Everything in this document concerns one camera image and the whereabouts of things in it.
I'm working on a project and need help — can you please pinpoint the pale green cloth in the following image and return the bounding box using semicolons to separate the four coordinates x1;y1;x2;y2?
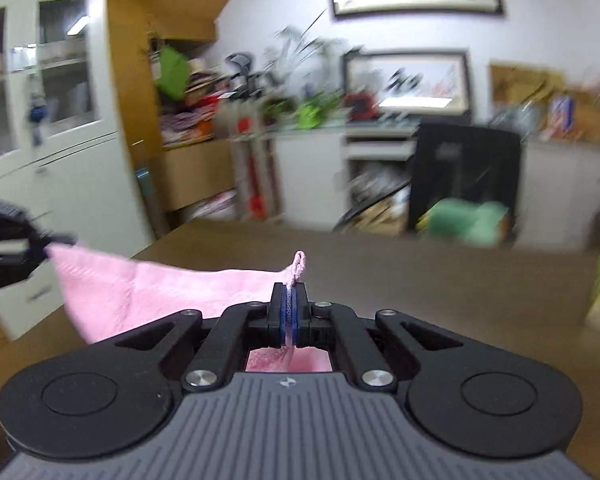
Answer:
424;198;510;247

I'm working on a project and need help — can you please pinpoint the teal handled broom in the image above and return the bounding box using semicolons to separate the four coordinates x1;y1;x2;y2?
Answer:
132;140;156;201

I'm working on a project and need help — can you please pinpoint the red blender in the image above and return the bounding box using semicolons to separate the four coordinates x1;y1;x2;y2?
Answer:
346;90;382;122

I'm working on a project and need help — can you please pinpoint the framed calligraphy with flowers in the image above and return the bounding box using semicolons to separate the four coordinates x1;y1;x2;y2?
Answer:
341;49;475;120

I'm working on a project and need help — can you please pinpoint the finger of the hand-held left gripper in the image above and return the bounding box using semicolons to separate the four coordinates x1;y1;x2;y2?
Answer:
34;231;77;262

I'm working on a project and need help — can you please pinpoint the green bag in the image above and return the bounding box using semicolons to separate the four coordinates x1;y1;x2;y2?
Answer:
296;101;327;129

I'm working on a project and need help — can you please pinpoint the grey stand with black top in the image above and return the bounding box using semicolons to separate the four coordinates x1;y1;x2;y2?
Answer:
225;51;271;222

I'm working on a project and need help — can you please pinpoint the blue key bunch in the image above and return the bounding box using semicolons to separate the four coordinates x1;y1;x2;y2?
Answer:
26;91;49;147

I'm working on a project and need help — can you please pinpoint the small colourful box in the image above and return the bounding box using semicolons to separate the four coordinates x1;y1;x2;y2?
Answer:
546;94;577;132

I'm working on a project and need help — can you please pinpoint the potted green plant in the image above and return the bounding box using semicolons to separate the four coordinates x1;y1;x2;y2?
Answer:
262;9;363;113

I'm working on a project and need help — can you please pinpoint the black office chair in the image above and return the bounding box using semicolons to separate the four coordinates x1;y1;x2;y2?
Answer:
406;121;524;242

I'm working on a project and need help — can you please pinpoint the wooden shelf unit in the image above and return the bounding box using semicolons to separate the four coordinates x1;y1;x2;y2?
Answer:
105;0;253;213

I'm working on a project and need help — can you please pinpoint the golden plaque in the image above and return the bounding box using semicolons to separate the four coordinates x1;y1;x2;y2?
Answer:
488;61;567;108

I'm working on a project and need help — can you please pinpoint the white plastic bag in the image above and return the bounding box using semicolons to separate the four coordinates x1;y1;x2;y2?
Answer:
347;167;412;213

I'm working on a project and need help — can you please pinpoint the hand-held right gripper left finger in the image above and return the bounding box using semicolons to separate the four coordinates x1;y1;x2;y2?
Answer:
115;282;293;393

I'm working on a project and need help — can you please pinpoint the low white sideboard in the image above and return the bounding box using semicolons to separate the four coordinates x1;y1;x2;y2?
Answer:
229;122;600;252

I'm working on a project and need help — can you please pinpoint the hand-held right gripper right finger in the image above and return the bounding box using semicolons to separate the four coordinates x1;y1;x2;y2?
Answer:
292;282;463;393

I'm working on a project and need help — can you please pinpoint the white glass door cabinet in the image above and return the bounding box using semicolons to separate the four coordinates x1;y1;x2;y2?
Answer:
0;0;157;342

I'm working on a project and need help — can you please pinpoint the green cardboard box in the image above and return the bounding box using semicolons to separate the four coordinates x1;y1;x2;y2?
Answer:
156;44;192;102

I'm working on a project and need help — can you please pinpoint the pink towel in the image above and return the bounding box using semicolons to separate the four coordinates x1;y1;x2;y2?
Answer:
46;243;332;374

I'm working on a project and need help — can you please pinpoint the pile of boxes and cloths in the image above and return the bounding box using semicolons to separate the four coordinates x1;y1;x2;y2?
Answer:
159;71;233;147

